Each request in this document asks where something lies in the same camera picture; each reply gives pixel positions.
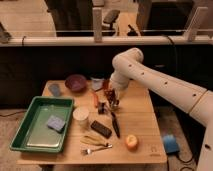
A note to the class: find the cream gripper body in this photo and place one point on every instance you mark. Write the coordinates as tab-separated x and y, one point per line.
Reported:
119	94

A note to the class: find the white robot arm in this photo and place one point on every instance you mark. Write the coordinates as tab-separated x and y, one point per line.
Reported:
194	100

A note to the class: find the white paper cup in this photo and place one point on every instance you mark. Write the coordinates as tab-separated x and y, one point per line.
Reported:
81	115

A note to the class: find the small blue cup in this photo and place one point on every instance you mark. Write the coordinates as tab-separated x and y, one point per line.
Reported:
55	90

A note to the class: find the orange bowl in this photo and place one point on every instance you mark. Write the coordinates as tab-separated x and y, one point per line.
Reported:
106	85

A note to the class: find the black binder clip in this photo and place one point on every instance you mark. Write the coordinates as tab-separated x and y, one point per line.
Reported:
101	108

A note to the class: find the orange carrot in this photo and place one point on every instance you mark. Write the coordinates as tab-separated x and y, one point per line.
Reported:
95	99

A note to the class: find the black rectangular block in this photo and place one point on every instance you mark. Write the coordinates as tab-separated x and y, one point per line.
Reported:
101	129

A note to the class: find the wooden table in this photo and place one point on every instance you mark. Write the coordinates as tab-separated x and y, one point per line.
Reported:
135	116

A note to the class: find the purple bowl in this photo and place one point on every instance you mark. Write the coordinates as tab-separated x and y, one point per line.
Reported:
76	83

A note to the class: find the orange fruit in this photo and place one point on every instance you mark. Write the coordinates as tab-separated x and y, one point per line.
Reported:
131	142

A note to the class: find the silver fork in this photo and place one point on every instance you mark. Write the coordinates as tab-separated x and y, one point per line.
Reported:
90	151

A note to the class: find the blue sponge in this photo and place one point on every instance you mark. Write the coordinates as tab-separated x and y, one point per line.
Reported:
55	123

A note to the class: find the blue object on floor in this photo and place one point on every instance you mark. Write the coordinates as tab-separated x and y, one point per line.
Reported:
170	144

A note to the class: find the green plastic tray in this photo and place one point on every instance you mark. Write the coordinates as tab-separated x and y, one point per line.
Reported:
34	134

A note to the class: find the black handled knife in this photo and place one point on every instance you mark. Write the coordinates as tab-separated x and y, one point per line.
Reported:
115	125

